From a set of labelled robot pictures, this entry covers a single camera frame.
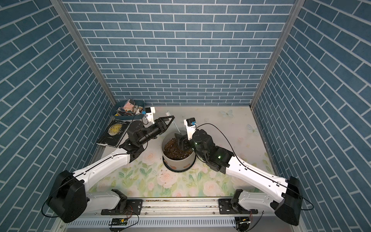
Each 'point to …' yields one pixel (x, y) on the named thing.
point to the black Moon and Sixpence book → (114, 132)
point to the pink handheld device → (129, 105)
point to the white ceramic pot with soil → (174, 157)
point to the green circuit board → (119, 222)
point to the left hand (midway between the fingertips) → (177, 120)
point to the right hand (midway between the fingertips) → (182, 132)
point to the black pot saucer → (178, 170)
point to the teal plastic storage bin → (122, 110)
